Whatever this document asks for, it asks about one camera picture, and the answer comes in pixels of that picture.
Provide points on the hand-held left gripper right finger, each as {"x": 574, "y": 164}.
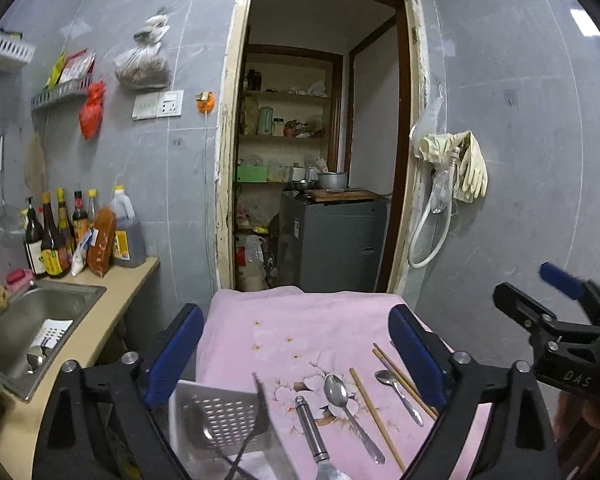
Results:
{"x": 416, "y": 355}

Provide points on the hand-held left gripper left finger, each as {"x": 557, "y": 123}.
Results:
{"x": 176, "y": 352}

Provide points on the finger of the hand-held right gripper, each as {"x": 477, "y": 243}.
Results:
{"x": 517, "y": 305}
{"x": 560, "y": 280}

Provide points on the wooden chopstick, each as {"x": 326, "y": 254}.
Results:
{"x": 405, "y": 377}
{"x": 397, "y": 385}
{"x": 377, "y": 422}

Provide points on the small steel spoon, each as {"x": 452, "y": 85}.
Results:
{"x": 386, "y": 379}

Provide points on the white perforated utensil basket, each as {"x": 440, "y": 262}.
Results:
{"x": 215, "y": 410}

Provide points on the large steel spoon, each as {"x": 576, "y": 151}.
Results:
{"x": 336, "y": 395}

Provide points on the person's right hand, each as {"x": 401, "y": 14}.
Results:
{"x": 580, "y": 425}

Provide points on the beige kitchen counter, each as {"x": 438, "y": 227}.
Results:
{"x": 125, "y": 290}

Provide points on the dark metal fork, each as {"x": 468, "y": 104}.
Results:
{"x": 261, "y": 400}

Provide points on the pink floral cloth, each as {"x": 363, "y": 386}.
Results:
{"x": 290, "y": 330}

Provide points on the brown oil jug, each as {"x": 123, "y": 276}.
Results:
{"x": 130, "y": 240}

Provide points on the white slotted sink basket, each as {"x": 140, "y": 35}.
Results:
{"x": 55, "y": 332}

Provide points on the orange seasoning packet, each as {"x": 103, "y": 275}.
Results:
{"x": 102, "y": 245}

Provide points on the white seasoning packet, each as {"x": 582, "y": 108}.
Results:
{"x": 82, "y": 255}

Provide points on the beige rubber gloves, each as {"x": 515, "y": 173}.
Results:
{"x": 460, "y": 160}

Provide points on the steel sink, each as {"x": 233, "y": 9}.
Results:
{"x": 25, "y": 310}

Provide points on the dark red label sauce bottle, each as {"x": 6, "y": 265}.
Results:
{"x": 80, "y": 215}

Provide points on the clear yellow cap bottle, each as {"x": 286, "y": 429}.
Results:
{"x": 93, "y": 205}

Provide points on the dark slim sauce bottle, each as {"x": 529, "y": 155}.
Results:
{"x": 65, "y": 220}

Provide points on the pink sponge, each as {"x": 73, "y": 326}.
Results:
{"x": 19, "y": 279}

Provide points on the wooden cutting board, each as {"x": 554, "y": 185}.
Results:
{"x": 345, "y": 194}

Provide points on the dark pump sauce bottle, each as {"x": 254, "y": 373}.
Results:
{"x": 34, "y": 245}

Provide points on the metal pot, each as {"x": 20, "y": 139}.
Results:
{"x": 332, "y": 181}

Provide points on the green box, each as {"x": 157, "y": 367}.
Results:
{"x": 252, "y": 174}

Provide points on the steel mesh strainer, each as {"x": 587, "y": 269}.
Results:
{"x": 9, "y": 225}

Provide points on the beige hanging loofah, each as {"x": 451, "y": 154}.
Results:
{"x": 35, "y": 160}

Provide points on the green thermos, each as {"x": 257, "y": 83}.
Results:
{"x": 265, "y": 121}

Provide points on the red plastic bag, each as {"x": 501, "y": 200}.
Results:
{"x": 92, "y": 112}

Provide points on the wooden shelf unit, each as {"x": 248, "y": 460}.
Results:
{"x": 290, "y": 95}

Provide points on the clear bag of dried goods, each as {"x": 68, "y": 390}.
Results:
{"x": 142, "y": 67}

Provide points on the red snack packet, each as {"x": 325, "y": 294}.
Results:
{"x": 77, "y": 66}

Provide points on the yellow snack packet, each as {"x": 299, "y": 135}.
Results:
{"x": 56, "y": 70}

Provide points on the wooden door frame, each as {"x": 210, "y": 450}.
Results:
{"x": 228, "y": 135}

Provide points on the white wall switch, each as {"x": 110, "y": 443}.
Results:
{"x": 145, "y": 106}

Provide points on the white wall socket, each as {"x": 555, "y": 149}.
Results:
{"x": 171, "y": 103}

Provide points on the orange wall hook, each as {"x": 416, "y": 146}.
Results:
{"x": 205, "y": 101}

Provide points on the metal wall rack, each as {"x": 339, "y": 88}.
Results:
{"x": 60, "y": 94}

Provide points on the white plastic wall basket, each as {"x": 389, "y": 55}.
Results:
{"x": 7, "y": 50}

